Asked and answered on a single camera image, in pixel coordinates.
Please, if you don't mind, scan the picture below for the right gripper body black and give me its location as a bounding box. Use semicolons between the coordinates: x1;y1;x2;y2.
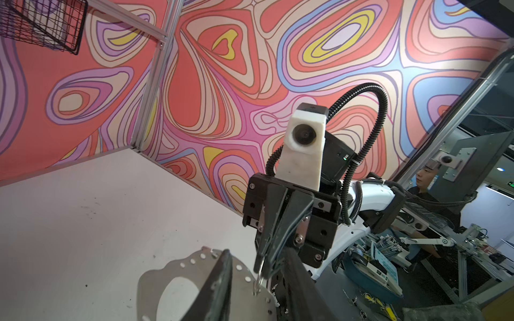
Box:
242;173;341;268

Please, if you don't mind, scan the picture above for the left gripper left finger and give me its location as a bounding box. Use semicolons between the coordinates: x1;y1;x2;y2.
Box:
182;250;233;321

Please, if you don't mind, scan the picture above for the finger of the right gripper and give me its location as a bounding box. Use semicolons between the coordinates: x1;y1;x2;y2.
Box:
254;183;287;273
262;190;314;277

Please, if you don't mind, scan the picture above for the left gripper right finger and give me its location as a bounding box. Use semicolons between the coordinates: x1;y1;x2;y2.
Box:
281;247;338;320

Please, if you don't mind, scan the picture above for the perforated metal ring plate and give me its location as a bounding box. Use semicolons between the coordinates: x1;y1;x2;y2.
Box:
136;247;277;320

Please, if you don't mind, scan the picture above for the silver split keyring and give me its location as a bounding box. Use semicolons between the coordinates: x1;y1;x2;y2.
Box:
252;255;264;296

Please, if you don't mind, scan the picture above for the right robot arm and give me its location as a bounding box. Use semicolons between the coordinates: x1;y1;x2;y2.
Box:
243;82;412;281

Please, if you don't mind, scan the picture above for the seated person in background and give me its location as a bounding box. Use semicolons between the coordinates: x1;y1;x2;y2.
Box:
408;160;461;231

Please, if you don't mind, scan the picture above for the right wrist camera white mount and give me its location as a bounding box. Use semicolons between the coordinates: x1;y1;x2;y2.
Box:
276;102;329;191

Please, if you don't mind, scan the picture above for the black wire basket back wall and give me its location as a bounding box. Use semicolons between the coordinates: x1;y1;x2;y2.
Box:
1;0;88;55

